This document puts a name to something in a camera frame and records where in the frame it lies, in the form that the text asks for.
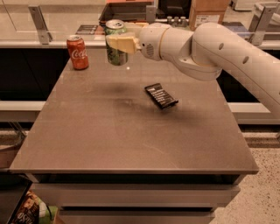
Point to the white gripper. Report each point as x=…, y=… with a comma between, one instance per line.
x=149, y=40

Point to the green soda can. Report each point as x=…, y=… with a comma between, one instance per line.
x=115, y=57

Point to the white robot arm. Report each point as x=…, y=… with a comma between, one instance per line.
x=204, y=53

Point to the red coke can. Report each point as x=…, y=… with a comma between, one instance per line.
x=77, y=51

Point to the dark open tray box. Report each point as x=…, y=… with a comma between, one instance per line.
x=131, y=11

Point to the black snack bar packet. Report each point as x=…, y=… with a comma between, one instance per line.
x=162, y=99

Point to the cardboard box with label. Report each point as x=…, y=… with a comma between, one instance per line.
x=203, y=11

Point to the grey drawer cabinet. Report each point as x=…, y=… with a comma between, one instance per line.
x=135, y=203

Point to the snack bag on floor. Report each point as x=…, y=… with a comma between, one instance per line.
x=33, y=210

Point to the middle metal glass bracket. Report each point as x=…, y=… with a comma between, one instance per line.
x=150, y=13

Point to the metal glass bracket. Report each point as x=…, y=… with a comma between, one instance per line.
x=44, y=36
x=150, y=13
x=265, y=23

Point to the left metal glass bracket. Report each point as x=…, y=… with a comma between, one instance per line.
x=44, y=36

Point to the right metal glass bracket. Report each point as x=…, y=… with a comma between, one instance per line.
x=265, y=23

